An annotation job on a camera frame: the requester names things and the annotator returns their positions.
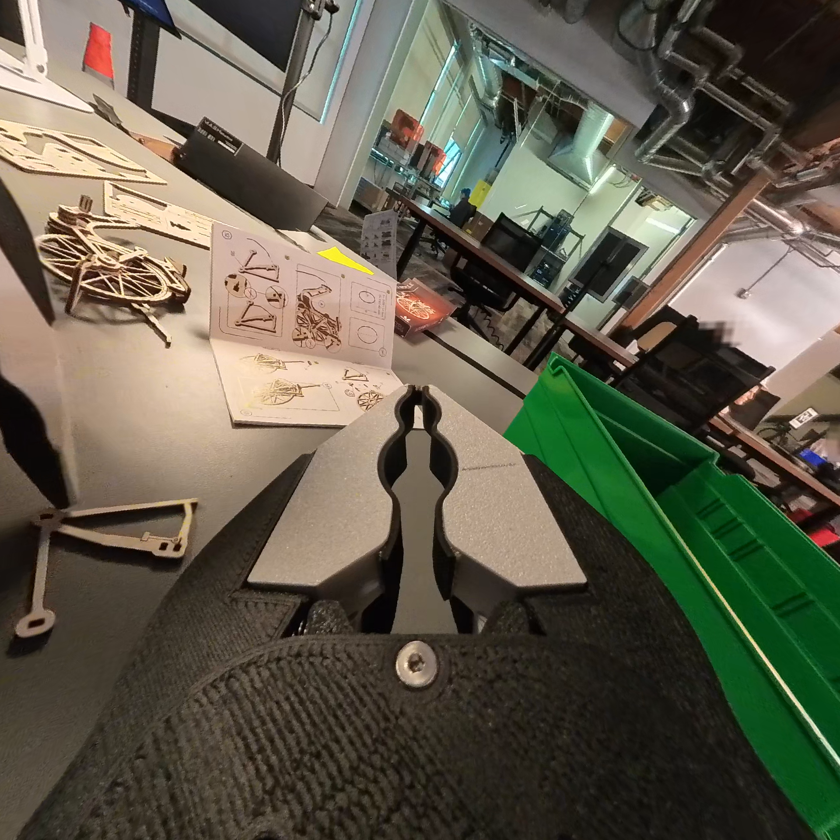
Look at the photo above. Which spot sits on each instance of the yellow paper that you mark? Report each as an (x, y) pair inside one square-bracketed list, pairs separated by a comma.
[(341, 259)]

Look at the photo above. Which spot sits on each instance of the standing printed leaflet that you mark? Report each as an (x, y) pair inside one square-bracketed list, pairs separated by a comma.
[(380, 243)]

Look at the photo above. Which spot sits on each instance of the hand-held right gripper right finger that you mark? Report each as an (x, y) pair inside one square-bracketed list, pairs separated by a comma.
[(512, 525)]

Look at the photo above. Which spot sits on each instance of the yellow wall sign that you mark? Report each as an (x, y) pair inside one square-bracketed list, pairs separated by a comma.
[(479, 192)]

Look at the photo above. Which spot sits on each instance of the green plastic bin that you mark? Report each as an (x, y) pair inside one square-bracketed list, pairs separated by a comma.
[(722, 525)]

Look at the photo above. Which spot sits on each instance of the large black office chair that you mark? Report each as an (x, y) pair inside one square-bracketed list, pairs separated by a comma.
[(709, 380)]

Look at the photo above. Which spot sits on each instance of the orange framed machine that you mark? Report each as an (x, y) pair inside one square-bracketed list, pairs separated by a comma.
[(436, 157), (408, 128)]

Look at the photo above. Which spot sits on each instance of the black flat box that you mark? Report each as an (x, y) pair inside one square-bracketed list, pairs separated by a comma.
[(262, 184)]

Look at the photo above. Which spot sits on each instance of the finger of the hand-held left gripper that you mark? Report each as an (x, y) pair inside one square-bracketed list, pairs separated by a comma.
[(23, 249), (29, 439)]

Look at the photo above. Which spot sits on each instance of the silver ventilation ducts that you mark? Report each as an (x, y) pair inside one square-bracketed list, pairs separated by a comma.
[(682, 111)]

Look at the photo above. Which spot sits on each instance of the wooden triangular frame part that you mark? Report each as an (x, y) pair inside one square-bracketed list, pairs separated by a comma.
[(167, 543)]

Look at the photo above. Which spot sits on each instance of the small black office chair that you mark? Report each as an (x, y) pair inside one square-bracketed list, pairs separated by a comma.
[(512, 239)]

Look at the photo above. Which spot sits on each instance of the large dark wall screen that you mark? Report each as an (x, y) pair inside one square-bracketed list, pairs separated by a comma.
[(262, 33)]

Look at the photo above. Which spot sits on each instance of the wooden cut-out parts sheet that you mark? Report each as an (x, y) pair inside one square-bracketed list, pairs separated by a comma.
[(141, 176), (190, 231)]

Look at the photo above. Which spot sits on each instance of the long brown table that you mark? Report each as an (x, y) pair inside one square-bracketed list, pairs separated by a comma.
[(538, 292)]

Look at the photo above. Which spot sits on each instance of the brown leather item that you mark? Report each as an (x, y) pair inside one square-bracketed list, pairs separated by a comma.
[(157, 139)]

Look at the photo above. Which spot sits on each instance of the black display stand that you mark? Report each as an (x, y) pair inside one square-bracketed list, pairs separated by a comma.
[(141, 65)]

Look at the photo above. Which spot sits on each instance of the small dark card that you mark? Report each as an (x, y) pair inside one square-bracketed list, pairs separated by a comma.
[(111, 113)]

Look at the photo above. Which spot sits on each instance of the white stand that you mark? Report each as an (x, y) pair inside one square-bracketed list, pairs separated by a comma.
[(46, 92)]

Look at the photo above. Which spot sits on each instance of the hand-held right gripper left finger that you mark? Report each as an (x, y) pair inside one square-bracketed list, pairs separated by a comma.
[(328, 525)]

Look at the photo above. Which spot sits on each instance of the paper instruction booklet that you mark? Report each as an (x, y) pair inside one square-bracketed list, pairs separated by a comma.
[(262, 407)]

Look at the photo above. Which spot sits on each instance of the red model kit box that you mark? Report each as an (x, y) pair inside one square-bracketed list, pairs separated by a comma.
[(426, 308)]

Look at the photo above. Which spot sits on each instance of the wooden bicycle model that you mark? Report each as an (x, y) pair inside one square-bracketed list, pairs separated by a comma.
[(98, 262)]

